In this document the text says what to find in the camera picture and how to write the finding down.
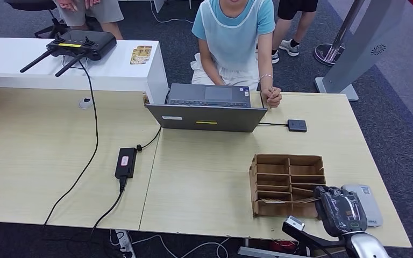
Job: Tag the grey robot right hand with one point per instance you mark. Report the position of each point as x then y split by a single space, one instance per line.
342 213

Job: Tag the person's left hand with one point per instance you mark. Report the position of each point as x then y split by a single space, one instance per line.
271 98

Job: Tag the person's right forearm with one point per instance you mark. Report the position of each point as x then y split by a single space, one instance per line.
210 71

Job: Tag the person's left forearm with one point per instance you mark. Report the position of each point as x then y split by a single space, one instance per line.
266 67

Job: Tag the white card reader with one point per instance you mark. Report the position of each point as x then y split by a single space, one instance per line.
370 206

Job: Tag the wooden card organizer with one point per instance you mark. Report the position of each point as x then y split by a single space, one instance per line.
289 175

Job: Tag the person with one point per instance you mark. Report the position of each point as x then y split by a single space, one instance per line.
96 12
231 39
292 21

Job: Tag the gold patterned card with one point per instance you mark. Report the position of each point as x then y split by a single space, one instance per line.
141 57
145 47

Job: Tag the small black square box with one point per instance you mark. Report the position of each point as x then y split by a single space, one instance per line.
297 125

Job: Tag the red object under desk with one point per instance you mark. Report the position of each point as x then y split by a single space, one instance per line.
283 246

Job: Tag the grey laptop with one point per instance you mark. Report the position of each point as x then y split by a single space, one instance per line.
206 119

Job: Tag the grey bar under desk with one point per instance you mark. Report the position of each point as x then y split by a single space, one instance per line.
260 253

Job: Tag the grey kiosk stand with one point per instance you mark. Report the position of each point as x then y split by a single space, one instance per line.
367 39

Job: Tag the small brown object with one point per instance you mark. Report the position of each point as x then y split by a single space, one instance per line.
145 99

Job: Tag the black power adapter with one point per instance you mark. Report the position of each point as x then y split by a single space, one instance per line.
125 162

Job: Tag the white desk grommet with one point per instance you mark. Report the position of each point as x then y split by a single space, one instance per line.
85 103

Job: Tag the black remote controller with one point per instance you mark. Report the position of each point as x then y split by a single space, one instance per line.
85 42

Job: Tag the white power strip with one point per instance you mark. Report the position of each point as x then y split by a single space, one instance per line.
122 244

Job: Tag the black office chair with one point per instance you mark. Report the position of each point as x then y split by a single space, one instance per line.
55 26

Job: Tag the white counter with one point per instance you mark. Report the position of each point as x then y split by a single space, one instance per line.
14 57

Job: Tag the metal stanchion post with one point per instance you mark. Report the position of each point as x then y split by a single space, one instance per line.
338 35

